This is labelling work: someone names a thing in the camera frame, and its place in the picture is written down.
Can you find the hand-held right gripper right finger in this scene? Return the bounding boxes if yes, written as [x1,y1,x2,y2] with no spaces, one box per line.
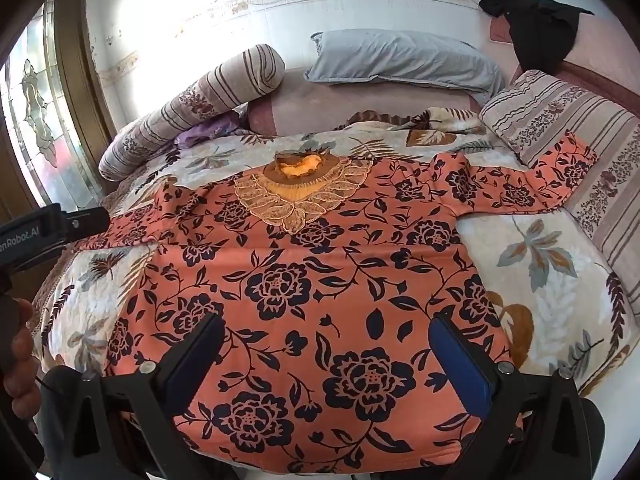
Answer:
[428,315,594,480]

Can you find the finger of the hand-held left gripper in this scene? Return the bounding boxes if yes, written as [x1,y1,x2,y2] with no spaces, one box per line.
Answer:
[54,206,111,245]

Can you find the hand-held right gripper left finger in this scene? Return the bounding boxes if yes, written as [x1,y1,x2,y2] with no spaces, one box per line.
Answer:
[75,312,226,480]

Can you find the orange floral shirt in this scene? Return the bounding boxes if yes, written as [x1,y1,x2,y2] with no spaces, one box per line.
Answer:
[75,131,601,476]

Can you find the person's left hand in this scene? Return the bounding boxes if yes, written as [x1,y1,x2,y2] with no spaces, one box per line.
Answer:
[0,299,40,413]

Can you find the leaf printed blanket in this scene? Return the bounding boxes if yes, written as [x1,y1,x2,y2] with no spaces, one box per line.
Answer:
[29,107,640,411]

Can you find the stained glass wooden door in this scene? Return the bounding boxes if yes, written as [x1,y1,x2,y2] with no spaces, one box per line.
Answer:
[0,0,117,223]

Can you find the purple cloth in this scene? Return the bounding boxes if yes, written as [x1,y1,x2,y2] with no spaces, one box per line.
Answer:
[172,111,247,149]

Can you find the striped bolster roll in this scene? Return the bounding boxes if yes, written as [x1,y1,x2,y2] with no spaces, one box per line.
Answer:
[98,45,286,182]

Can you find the pink bed sheet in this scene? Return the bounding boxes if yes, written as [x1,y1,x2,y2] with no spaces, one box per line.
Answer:
[247,67,482,137]

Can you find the striped floral pillow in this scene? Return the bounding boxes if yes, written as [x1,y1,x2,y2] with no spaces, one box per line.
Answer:
[479,70,640,322]

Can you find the grey pillow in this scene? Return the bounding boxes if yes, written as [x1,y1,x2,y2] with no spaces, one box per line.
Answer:
[303,30,506,106]

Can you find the black cloth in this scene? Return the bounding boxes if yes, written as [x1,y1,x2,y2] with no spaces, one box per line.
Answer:
[478,0,596,77]

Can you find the pink headboard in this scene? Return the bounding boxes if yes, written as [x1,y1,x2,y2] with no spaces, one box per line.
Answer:
[487,10,640,113]

